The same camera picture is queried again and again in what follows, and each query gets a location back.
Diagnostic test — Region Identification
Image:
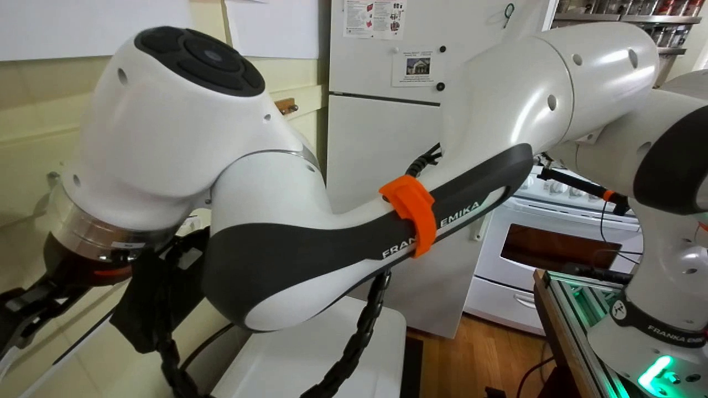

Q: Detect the wooden peg rack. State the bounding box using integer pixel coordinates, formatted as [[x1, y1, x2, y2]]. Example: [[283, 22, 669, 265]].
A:
[[273, 95, 300, 117]]

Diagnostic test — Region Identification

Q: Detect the large white paper sheet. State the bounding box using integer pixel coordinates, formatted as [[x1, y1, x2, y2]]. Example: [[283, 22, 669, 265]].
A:
[[0, 0, 200, 63]]

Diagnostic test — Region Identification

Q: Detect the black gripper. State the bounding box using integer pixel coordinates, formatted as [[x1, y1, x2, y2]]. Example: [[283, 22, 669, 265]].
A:
[[0, 234, 140, 364]]

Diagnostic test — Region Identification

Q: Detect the robot mounting stand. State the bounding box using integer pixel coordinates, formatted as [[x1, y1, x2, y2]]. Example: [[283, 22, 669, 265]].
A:
[[533, 269, 637, 398]]

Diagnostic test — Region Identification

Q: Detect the white kitchen stove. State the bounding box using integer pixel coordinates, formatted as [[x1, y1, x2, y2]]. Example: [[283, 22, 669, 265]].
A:
[[463, 165, 648, 339]]

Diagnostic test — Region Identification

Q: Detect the metal spice jar shelf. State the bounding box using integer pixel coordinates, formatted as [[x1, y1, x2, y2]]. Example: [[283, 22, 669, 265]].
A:
[[550, 0, 704, 57]]

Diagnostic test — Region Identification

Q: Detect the small photo magnet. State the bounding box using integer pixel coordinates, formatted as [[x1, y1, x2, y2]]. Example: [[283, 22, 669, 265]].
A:
[[403, 52, 433, 77]]

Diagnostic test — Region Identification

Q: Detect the black braided cable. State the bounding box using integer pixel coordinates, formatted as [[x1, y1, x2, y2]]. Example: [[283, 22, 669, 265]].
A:
[[298, 143, 633, 398]]

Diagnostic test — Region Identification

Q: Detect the small white paper sheet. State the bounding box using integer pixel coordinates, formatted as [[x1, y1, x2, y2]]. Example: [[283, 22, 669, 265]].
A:
[[224, 0, 321, 63]]

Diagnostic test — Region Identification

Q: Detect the printed label sheet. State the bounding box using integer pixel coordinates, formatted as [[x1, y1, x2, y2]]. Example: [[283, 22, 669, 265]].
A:
[[340, 0, 407, 41]]

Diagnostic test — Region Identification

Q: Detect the white refrigerator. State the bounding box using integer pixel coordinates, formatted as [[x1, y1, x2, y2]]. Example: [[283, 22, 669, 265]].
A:
[[322, 0, 560, 342]]

